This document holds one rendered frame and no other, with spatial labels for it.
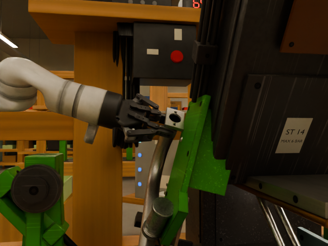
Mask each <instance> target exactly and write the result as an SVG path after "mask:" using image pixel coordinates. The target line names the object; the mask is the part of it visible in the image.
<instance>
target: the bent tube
mask: <svg viewBox="0 0 328 246"><path fill-rule="evenodd" d="M184 119H185V113H184V112H182V111H179V110H175V109H172V108H168V107H167V108H166V113H165V121H164V127H167V128H171V129H174V130H177V131H181V132H183V130H184ZM172 141H173V138H171V139H169V138H166V137H162V136H160V137H159V139H158V142H157V145H156V148H155V151H154V154H153V158H152V162H151V165H150V170H149V174H148V178H147V184H146V191H145V198H144V205H143V215H142V223H141V230H140V237H139V244H138V246H155V240H154V241H153V240H149V239H147V238H146V237H144V235H143V233H142V226H143V223H144V222H145V220H146V219H147V217H148V216H149V214H150V212H151V210H152V208H151V206H152V203H153V201H154V200H155V199H156V198H158V197H159V192H160V183H161V177H162V172H163V168H164V163H165V160H166V156H167V153H168V151H169V148H170V145H171V143H172Z"/></svg>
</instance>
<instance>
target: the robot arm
mask: <svg viewBox="0 0 328 246"><path fill-rule="evenodd" d="M37 90H39V91H40V92H41V93H42V94H43V97H44V100H45V105H46V107H47V109H48V110H50V111H52V112H55V113H58V114H62V115H66V116H69V117H73V118H76V119H78V120H81V121H83V122H86V123H88V127H87V130H86V133H85V136H84V139H83V140H84V141H85V143H88V144H93V142H94V139H95V137H96V134H97V131H98V128H99V126H102V127H106V128H109V129H113V128H114V127H116V128H118V129H120V130H121V131H123V132H124V135H125V139H124V141H125V142H126V143H136V142H149V141H152V139H153V138H154V136H156V135H159V136H162V137H166V138H169V139H171V138H175V136H176V134H177V130H174V129H171V128H167V127H164V125H160V126H159V125H158V124H156V123H153V122H157V121H159V123H162V124H164V121H165V114H164V113H161V111H160V110H159V105H157V104H156V103H154V102H153V101H151V100H149V99H148V98H146V97H145V96H143V95H141V94H139V93H137V94H136V97H135V98H134V99H133V100H125V99H123V96H122V95H121V94H118V93H115V92H111V91H108V90H104V89H101V88H97V87H94V86H88V85H83V84H79V83H76V82H72V81H68V80H65V79H62V78H60V77H59V76H57V75H55V74H53V73H51V72H49V71H48V70H46V69H44V68H43V67H41V66H39V65H38V64H36V63H34V62H32V61H30V60H28V59H24V58H20V57H10V58H6V59H4V60H2V61H1V62H0V112H20V111H25V110H27V109H29V108H31V107H32V106H33V105H34V104H35V102H36V99H37ZM149 106H151V107H152V108H153V109H151V108H150V107H149ZM150 114H151V115H153V116H150ZM151 121H153V122H151ZM142 124H143V127H142ZM147 126H148V127H151V129H150V128H148V127H147Z"/></svg>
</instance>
